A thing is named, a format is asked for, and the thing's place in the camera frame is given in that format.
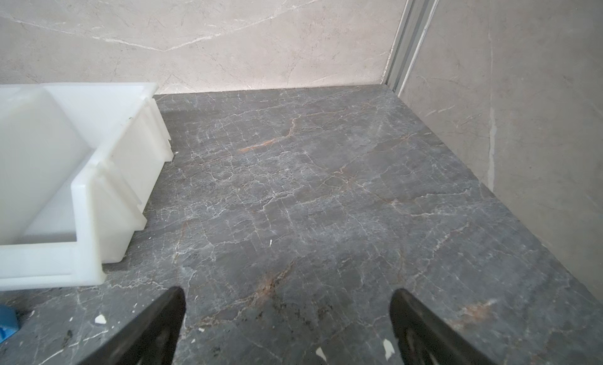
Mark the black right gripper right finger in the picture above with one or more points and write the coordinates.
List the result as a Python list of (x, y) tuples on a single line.
[(424, 338)]

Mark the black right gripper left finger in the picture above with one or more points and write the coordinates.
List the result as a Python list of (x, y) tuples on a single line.
[(150, 338)]

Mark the blue lego brick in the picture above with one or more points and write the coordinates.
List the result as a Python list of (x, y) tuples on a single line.
[(9, 324)]

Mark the white right sorting bin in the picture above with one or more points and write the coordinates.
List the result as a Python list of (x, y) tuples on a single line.
[(79, 162)]

